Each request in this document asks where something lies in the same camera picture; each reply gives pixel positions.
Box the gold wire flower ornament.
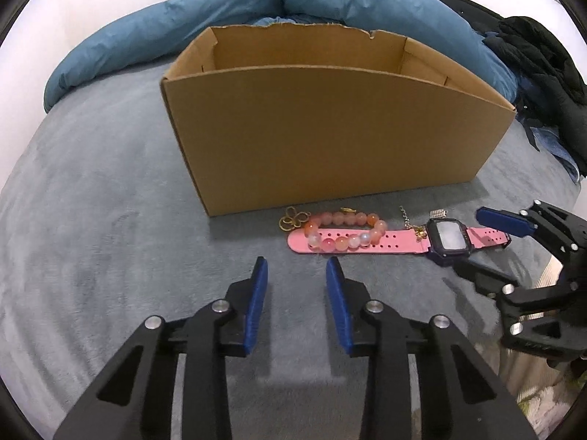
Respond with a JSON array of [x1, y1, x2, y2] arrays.
[[277, 208, 311, 234]]

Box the grey bed blanket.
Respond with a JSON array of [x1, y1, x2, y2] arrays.
[[0, 62, 587, 440]]

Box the silver chain with gold charm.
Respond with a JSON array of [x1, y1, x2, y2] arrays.
[[399, 205, 430, 242]]

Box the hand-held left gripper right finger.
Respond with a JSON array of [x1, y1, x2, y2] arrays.
[[325, 257, 537, 440]]

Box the pink bead bracelet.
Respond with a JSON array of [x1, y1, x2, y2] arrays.
[[303, 210, 388, 253]]

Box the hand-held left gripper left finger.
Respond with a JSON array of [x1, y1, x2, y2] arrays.
[[52, 257, 269, 440]]

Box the blue denim cloth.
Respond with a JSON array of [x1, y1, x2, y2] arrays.
[[516, 73, 587, 184]]

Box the brown cardboard box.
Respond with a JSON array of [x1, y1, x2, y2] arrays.
[[160, 23, 517, 217]]

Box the blue duvet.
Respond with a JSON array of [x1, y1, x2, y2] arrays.
[[43, 0, 519, 113]]

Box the black jacket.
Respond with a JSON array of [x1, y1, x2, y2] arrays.
[[481, 16, 587, 175]]

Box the pink strap digital watch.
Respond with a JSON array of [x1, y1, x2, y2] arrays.
[[287, 217, 512, 269]]

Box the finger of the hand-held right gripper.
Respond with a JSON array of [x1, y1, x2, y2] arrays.
[[476, 199, 587, 262], [452, 257, 587, 367]]

